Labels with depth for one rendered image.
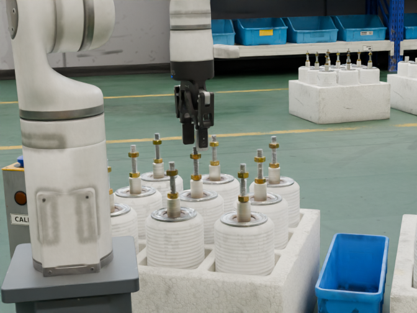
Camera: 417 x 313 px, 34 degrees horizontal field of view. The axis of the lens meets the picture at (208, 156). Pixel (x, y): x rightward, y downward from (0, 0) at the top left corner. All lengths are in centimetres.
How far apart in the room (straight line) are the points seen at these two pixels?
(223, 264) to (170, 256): 9
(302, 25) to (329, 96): 290
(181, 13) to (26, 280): 56
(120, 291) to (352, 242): 77
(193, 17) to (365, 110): 242
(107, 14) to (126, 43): 554
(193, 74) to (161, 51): 514
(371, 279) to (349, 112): 207
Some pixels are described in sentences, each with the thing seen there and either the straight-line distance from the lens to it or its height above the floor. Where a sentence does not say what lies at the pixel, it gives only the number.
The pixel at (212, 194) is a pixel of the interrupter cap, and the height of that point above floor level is 25.
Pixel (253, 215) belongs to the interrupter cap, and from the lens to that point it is 111.
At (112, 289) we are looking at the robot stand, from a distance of 76.
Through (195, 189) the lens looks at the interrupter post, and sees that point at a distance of 122.
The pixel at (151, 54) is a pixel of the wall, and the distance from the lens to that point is 630.
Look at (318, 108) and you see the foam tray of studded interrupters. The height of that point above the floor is 8.
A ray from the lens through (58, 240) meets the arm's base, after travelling 77.
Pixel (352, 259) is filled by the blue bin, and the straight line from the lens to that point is 146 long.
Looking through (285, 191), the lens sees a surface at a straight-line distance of 128.
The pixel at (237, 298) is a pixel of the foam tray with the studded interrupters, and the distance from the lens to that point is 106.
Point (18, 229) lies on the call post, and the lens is 128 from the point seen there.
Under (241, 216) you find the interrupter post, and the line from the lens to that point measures 108.
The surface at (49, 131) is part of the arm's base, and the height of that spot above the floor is 46.
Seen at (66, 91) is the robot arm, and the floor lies 50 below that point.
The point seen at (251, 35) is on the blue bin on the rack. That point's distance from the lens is 567.
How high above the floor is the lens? 58
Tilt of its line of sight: 12 degrees down
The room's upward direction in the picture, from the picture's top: 2 degrees counter-clockwise
